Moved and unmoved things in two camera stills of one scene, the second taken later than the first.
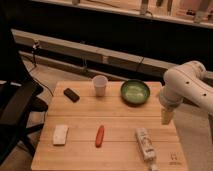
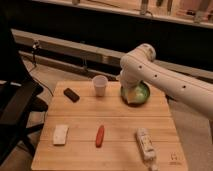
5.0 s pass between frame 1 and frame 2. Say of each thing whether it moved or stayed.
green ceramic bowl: stayed
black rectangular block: stayed
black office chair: stayed
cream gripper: moved
